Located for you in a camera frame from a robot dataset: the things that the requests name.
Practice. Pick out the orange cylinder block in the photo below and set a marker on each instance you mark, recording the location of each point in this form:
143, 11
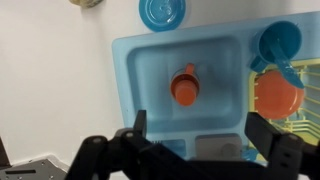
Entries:
185, 95

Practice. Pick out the yellow dish rack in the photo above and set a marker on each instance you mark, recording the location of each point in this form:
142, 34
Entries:
305, 122

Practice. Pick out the orange toy cup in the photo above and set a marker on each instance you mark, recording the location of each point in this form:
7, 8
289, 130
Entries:
186, 78

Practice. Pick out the grey metal base plate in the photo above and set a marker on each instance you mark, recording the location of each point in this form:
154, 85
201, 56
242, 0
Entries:
41, 168

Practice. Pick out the light blue toy sink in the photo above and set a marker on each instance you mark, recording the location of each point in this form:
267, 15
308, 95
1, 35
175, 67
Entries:
213, 127

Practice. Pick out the beige toy bottle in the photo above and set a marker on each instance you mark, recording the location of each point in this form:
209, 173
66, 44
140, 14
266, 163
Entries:
86, 3

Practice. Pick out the blue toy cup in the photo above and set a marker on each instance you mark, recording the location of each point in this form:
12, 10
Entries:
287, 36

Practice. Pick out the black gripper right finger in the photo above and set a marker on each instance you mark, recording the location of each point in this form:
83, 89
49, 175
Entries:
264, 136

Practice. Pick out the orange toy plate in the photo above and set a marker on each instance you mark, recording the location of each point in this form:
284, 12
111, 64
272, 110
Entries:
275, 98

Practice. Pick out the blue toy plate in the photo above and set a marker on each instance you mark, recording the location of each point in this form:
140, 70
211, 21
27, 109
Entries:
162, 15

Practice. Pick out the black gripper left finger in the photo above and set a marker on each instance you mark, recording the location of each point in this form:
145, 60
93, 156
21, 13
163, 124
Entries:
140, 124

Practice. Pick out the blue toy utensil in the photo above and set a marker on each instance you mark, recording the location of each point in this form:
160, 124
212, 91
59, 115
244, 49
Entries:
284, 64

